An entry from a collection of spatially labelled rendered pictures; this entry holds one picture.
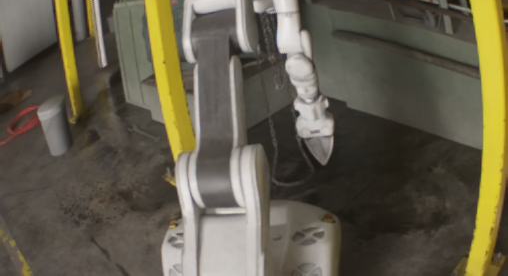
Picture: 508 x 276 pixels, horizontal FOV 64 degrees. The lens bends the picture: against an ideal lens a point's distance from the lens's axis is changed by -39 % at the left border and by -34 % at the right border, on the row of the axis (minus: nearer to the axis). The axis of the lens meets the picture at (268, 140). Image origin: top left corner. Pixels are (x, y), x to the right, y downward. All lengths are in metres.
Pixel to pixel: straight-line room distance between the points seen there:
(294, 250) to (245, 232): 0.18
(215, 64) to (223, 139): 0.20
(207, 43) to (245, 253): 0.58
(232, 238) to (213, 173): 0.17
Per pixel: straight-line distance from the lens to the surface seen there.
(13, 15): 8.17
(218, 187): 1.53
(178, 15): 2.95
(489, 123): 1.50
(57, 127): 3.64
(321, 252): 1.62
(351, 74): 3.05
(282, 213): 1.85
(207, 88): 1.62
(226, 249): 1.52
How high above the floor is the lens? 1.37
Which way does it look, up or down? 27 degrees down
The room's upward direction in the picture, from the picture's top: 12 degrees counter-clockwise
